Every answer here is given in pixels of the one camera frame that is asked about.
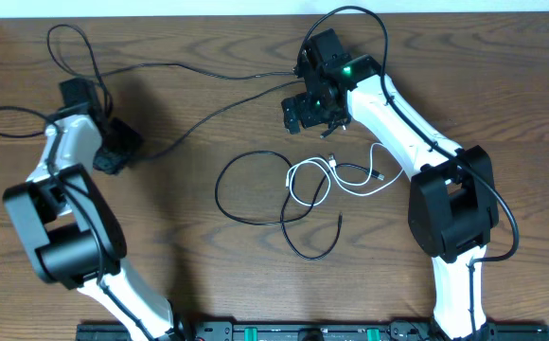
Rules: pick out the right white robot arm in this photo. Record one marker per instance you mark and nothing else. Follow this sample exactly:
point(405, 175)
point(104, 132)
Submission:
point(452, 204)

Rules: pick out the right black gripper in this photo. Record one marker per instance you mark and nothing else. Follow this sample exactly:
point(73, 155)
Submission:
point(307, 118)

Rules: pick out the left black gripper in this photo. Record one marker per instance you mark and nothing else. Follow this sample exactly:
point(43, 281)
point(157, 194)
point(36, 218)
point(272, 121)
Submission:
point(132, 143)

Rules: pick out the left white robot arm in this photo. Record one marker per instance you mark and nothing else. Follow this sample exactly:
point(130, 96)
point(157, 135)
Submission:
point(72, 237)

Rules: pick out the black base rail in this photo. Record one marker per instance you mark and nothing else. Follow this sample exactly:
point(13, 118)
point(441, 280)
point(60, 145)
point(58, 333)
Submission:
point(397, 330)

